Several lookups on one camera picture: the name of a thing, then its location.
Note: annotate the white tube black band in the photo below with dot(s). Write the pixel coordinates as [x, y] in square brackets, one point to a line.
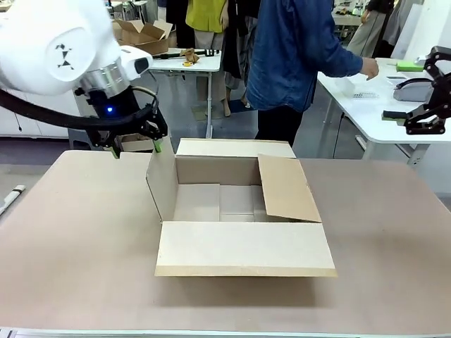
[14, 192]

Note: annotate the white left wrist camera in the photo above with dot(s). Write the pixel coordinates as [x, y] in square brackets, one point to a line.
[135, 61]

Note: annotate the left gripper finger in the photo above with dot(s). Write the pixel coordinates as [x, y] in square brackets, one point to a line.
[159, 146]
[115, 151]

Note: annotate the patterned flat sheet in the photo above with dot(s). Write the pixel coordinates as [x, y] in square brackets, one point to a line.
[366, 95]

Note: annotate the small cardboard box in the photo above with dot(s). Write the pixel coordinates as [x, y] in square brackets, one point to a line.
[135, 144]

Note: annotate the bystander in dark clothes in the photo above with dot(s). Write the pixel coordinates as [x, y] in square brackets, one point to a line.
[236, 42]

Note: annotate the white background table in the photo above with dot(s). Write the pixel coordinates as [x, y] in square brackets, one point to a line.
[197, 67]

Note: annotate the bystander in beige clothes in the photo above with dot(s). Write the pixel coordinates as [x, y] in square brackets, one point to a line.
[366, 31]

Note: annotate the white side table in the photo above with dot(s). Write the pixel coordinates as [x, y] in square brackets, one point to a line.
[363, 112]

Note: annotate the black green grabber tool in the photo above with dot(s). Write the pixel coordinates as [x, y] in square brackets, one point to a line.
[169, 55]

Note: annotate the white cabinet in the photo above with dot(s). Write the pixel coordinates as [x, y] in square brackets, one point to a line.
[21, 126]

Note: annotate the person's left hand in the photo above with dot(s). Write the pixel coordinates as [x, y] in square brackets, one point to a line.
[370, 68]

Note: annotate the person in blue denim shirt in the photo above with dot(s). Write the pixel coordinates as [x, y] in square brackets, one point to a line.
[292, 53]

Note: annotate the yellow tape roll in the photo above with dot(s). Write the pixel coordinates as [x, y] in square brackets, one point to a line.
[187, 64]

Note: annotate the bystander in yellow vest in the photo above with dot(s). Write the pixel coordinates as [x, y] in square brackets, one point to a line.
[206, 14]

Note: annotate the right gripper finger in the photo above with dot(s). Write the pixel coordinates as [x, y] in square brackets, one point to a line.
[408, 66]
[393, 115]

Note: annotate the brown cardboard packing box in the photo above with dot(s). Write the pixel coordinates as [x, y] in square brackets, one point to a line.
[243, 246]

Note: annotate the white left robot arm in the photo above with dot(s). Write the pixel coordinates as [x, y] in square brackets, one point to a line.
[42, 42]

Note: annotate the brown plush toy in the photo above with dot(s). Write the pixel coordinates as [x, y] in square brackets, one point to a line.
[190, 54]

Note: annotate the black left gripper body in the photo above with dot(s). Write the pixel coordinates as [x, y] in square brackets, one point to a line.
[112, 112]

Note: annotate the grey device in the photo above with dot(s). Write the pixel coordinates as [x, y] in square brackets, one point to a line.
[412, 91]

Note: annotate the open background cardboard box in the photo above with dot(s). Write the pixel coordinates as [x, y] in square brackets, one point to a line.
[144, 35]

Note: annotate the person's left forearm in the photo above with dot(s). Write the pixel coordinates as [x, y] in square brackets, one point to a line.
[341, 61]

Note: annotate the aluminium profile base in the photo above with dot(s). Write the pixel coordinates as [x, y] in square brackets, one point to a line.
[225, 334]

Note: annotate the clear plastic container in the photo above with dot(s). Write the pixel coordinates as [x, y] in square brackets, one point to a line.
[343, 84]

